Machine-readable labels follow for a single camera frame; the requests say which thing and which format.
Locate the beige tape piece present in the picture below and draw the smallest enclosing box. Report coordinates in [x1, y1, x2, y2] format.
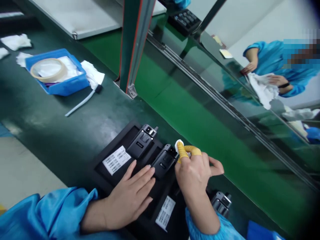
[212, 35, 225, 48]
[219, 48, 233, 59]

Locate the white shelf board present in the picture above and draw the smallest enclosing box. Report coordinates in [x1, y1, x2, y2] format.
[27, 0, 167, 40]

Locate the black handheld device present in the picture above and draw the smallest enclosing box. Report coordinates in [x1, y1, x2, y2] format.
[126, 124, 159, 159]
[151, 144, 180, 181]
[211, 191, 232, 218]

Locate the person's right hand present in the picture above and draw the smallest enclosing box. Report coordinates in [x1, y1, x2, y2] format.
[175, 145, 225, 201]

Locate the large crumpled white cloth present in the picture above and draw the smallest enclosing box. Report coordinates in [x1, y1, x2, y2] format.
[247, 72, 280, 111]

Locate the black tray of devices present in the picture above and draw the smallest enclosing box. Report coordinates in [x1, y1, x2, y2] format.
[167, 9, 202, 36]

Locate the person's left hand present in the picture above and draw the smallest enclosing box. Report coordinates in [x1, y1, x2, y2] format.
[106, 160, 156, 230]

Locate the blue flat object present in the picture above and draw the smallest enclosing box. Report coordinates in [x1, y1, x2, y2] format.
[247, 221, 285, 240]

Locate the blue plastic bin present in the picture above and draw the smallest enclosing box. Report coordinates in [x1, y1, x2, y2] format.
[25, 48, 90, 96]

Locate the white barcode label sheet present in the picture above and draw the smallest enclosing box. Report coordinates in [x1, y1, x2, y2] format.
[155, 196, 176, 229]
[102, 146, 132, 175]

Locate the grey metal frame post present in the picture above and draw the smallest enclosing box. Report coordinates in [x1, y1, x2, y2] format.
[119, 0, 157, 98]

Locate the black foam tray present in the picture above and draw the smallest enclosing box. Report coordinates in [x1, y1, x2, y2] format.
[93, 119, 192, 240]

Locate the translucent tube with black cap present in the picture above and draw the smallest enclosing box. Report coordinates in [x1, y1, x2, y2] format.
[65, 84, 103, 117]

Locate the beige masking tape roll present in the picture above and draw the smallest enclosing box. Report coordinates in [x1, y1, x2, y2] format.
[30, 58, 67, 82]

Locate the metal conveyor side rail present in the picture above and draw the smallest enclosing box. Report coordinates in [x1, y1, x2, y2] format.
[146, 32, 320, 192]

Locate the crumpled grey-white cloth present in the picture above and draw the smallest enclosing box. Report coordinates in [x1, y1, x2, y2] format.
[282, 105, 320, 121]

